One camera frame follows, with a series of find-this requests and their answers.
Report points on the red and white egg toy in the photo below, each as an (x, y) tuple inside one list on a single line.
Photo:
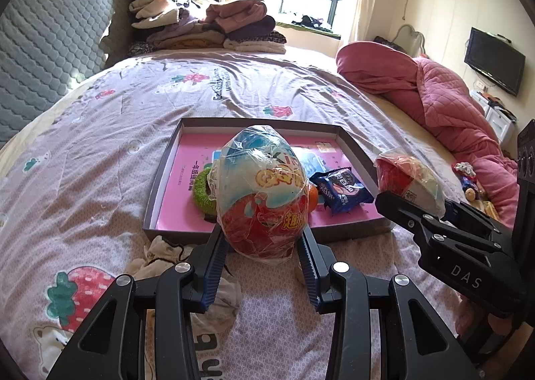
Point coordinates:
[(409, 175)]

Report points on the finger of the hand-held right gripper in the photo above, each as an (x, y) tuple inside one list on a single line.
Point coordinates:
[(401, 208), (472, 217)]

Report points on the dark clothes on windowsill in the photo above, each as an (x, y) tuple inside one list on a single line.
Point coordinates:
[(311, 22)]

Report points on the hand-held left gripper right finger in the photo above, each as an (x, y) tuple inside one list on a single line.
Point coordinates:
[(311, 279)]

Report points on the grey quilted headboard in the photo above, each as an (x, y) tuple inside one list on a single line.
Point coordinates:
[(46, 49)]

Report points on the orange tangerine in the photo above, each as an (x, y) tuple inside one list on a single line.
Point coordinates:
[(314, 198)]

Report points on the pile of folded clothes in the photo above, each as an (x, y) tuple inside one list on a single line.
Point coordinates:
[(200, 24)]

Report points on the green fuzzy hair scrunchie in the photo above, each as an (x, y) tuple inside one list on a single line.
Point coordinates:
[(202, 196)]

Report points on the beige lace hair scrunchie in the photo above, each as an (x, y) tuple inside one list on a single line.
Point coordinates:
[(161, 256)]

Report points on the small blue snack packet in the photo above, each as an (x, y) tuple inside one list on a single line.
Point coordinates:
[(471, 183)]

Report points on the white cabinet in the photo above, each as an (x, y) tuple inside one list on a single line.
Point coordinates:
[(497, 116)]

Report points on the blue and red egg toy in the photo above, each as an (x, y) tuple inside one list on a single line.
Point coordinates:
[(259, 196)]

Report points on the yellow snack packet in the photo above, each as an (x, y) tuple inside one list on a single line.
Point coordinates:
[(489, 209)]

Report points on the beige bed sheet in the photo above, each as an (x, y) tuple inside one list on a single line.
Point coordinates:
[(401, 125)]

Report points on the grey shallow cardboard box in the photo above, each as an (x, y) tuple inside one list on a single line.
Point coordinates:
[(355, 231)]

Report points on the white heart shaped chair back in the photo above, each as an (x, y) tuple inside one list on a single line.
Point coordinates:
[(419, 39)]

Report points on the pink quilted duvet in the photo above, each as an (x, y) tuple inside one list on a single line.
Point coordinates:
[(439, 100)]

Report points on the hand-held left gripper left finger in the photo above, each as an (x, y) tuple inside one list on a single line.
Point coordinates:
[(213, 279)]

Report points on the black flat television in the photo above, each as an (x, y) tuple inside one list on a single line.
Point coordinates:
[(495, 60)]

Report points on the dark patterned bag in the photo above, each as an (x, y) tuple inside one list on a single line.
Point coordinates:
[(388, 42)]

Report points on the blue cookie packet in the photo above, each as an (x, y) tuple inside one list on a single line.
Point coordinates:
[(340, 192)]

